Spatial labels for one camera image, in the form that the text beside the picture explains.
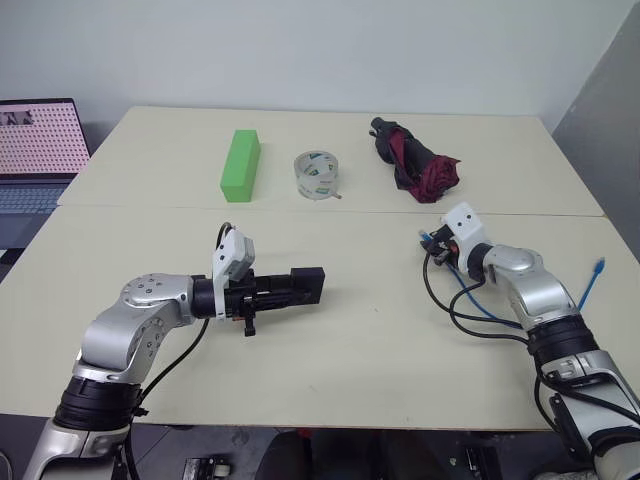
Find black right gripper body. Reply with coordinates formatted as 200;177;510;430
428;224;465;274

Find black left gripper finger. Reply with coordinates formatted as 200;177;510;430
253;292;296;310
253;273;296;292

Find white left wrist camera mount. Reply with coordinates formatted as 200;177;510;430
210;230;257;321

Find open laptop with pink screen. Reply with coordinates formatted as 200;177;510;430
0;97;93;251

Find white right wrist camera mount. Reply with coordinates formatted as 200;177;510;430
439;201;485;277

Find dark equipment under table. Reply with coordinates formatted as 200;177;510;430
447;443;502;480

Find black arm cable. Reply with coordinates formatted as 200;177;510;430
421;247;640;454
112;222;236;480

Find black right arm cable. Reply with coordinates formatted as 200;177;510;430
421;247;640;454

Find small black white device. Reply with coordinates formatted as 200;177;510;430
180;453;235;480

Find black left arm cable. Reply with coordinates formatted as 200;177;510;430
112;222;236;480

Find green rectangular block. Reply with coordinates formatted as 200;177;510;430
219;128;264;204

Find small black box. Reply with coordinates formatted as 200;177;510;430
290;266;327;306

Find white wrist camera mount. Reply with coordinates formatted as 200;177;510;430
210;230;257;321
439;201;485;277

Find blue Ethernet cable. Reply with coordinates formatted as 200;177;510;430
418;228;607;330

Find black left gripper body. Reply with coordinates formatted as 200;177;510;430
223;268;260;338

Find folded black red umbrella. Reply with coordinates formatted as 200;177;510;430
368;116;463;205

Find clear tape roll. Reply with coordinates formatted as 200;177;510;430
293;150;345;202

